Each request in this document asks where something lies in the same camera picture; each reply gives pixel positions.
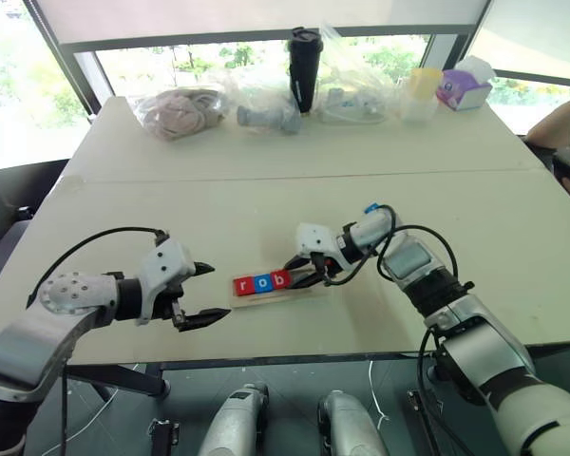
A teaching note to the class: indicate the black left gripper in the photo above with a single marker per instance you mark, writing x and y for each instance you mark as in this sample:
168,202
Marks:
164,304

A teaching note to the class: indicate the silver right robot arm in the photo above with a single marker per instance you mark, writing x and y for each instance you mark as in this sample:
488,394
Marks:
480,342

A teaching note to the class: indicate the large clear plastic bag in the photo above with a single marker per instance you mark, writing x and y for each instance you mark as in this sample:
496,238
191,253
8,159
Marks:
356,90

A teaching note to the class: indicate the red letter r block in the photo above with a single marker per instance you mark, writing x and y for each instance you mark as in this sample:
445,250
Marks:
243,286

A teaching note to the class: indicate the black table frame bar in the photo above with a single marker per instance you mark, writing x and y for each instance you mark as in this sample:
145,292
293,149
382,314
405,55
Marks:
123,377

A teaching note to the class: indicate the red letter b block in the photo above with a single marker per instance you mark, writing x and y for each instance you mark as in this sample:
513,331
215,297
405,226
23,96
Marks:
279,280

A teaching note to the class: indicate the wooden letter tray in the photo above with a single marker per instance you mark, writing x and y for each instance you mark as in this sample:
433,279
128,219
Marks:
275,297

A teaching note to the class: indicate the blue letter o block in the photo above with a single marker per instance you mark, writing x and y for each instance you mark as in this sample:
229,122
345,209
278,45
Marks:
261,284

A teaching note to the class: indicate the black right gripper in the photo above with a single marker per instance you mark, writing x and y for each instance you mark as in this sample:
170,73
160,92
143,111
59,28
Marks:
328,266

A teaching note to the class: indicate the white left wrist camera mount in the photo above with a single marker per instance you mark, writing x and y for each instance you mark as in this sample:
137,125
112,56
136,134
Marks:
164,266

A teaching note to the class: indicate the purple tissue box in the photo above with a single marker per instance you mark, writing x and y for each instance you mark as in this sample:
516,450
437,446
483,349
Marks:
465,88

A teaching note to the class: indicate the white roller blind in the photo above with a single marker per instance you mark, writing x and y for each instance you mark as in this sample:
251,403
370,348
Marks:
266,19

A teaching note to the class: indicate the grey rounded metal shape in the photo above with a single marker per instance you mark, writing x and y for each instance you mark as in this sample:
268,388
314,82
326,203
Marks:
349,425
237,423

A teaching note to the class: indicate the clear plastic cup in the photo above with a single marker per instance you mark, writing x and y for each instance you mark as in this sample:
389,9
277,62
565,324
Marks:
418,109

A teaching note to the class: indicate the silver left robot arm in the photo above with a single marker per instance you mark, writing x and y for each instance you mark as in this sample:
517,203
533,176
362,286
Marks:
33,342

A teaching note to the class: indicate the crumpled clear plastic bag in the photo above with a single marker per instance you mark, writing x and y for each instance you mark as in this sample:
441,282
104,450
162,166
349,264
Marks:
259,92

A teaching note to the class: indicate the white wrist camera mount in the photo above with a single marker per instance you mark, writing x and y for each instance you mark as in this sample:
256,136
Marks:
313,240
164,266

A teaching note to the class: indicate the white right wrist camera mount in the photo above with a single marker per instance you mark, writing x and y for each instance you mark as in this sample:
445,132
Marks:
313,240

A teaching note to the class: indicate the yellow plastic cup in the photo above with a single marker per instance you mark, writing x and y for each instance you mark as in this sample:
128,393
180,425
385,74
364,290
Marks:
426,83

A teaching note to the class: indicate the black travel tumbler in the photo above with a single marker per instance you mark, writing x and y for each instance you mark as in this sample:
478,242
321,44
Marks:
304,71

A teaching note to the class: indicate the person's bare forearm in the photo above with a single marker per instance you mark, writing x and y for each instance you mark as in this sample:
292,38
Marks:
558,119

